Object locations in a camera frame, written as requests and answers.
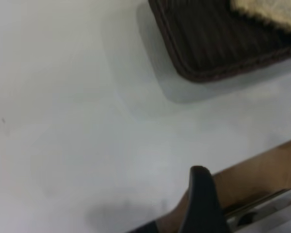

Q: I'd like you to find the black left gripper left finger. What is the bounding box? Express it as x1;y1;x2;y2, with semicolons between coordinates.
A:
128;220;159;233

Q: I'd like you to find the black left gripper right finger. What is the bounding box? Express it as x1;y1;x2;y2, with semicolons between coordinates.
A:
179;166;230;233

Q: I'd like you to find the black woven plastic basket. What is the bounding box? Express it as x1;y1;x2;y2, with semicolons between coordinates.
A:
147;0;291;84

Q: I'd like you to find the striped golden bread roll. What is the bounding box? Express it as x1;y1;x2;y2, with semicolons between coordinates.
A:
229;0;291;37

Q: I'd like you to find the brown wooden board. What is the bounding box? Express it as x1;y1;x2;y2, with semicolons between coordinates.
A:
157;135;291;233

